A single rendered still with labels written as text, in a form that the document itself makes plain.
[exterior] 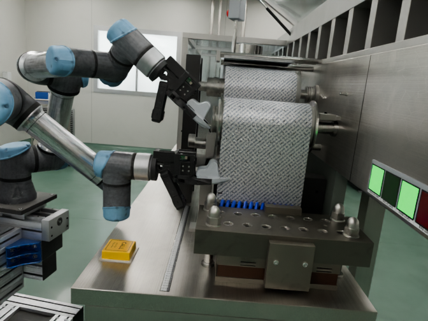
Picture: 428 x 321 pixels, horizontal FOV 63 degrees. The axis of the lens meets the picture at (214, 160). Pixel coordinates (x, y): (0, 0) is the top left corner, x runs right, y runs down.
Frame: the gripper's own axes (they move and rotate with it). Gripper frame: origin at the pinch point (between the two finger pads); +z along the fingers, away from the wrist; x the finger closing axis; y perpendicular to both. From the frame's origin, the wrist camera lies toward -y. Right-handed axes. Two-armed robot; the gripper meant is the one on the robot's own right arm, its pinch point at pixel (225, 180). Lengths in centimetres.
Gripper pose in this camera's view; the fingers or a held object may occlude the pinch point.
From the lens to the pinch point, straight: 95.5
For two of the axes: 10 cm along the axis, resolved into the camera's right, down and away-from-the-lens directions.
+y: 0.8, -9.7, -2.2
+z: 10.0, 0.8, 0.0
